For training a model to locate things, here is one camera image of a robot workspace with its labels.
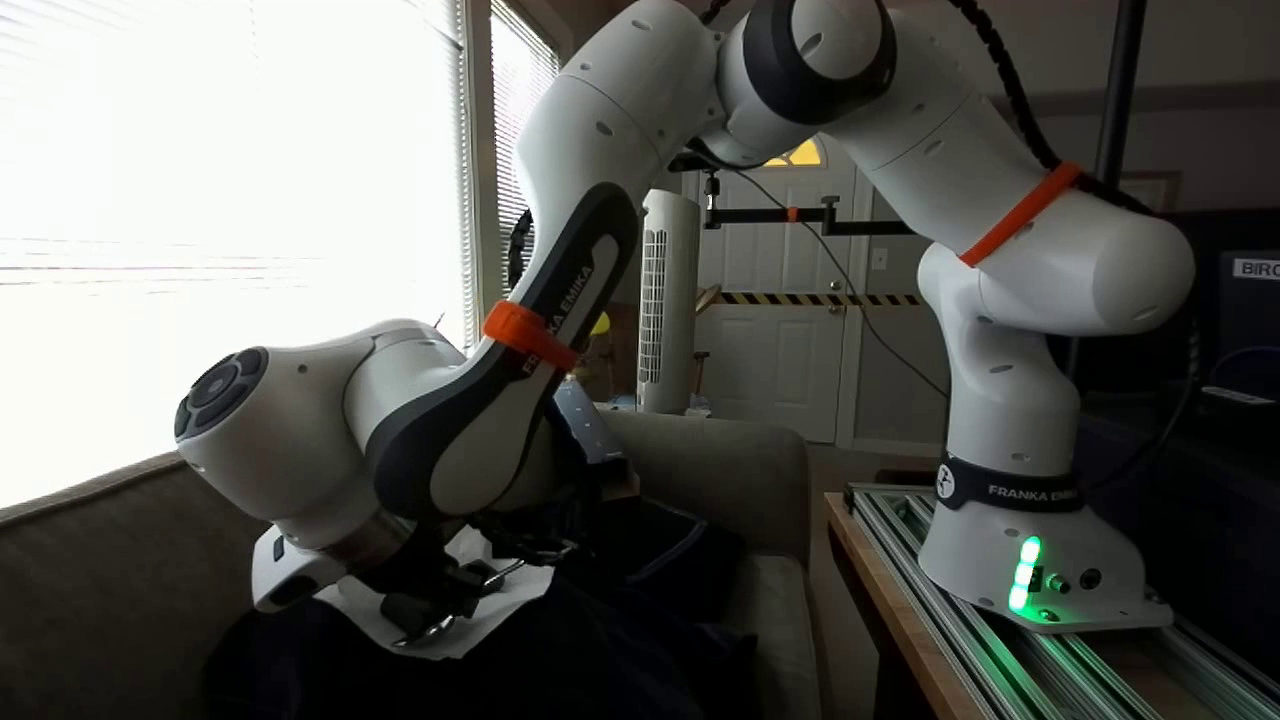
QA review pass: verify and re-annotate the white paper sheet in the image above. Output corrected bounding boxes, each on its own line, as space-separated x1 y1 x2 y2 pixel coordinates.
315 525 555 660

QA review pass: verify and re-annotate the black camera stand bar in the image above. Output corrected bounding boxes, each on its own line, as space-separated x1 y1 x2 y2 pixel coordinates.
704 206 912 236

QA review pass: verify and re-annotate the dark blue cushion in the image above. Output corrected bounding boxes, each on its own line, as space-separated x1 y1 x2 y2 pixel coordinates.
552 380 641 499

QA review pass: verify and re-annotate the wooden table with rails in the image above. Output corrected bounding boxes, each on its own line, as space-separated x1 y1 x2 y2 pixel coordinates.
826 484 1280 720

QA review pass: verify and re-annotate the dark blanket on couch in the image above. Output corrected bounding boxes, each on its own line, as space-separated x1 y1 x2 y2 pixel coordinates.
202 497 760 720

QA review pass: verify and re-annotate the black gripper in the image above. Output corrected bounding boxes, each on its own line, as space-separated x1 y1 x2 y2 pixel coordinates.
358 538 499 639

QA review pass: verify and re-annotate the white front door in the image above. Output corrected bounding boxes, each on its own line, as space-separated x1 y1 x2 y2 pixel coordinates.
696 139 856 443

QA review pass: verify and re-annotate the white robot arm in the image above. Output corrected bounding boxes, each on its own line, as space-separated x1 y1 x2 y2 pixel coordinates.
178 0 1193 648

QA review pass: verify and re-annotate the grey fabric couch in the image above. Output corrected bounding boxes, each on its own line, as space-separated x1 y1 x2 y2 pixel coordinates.
0 412 826 720

